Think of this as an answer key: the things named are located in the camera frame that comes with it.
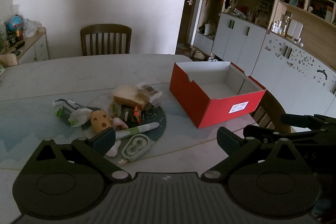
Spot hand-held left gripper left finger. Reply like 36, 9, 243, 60
26, 127, 132, 184

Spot clear plastic bag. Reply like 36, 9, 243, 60
22, 19, 41, 38

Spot dark wooden chair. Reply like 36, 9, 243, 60
251, 90, 292, 132
80, 24, 132, 56

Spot green white marker pen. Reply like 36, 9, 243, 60
115, 122, 160, 139

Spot white wall cabinet unit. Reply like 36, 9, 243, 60
193, 0, 336, 109

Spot red cardboard box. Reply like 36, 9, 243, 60
169, 61, 267, 129

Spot small orange toy figure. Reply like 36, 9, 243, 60
133, 106, 143, 123

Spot wooden side cabinet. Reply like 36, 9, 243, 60
0, 27, 50, 67

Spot spotted orange cat toy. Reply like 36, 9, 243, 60
90, 109, 112, 133

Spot green white plastic bag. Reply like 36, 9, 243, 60
52, 98, 93, 128

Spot green correction tape dispenser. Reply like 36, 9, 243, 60
121, 133, 151, 161

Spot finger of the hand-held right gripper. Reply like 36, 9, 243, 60
243, 124, 336, 177
280, 113, 336, 128

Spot glass jar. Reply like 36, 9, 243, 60
282, 14, 292, 35

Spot pair of brown sandals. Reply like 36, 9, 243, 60
190, 48, 205, 59

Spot white storage containers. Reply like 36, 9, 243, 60
287, 20, 303, 39

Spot white cloth bag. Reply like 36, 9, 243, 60
205, 20, 217, 37

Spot bagged sliced bread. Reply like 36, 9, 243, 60
113, 82, 163, 110

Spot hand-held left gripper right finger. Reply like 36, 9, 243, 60
201, 126, 315, 184

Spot dark sauce bottle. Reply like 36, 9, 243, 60
14, 25, 24, 42

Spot blue plastic bag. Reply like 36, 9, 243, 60
7, 15, 23, 31

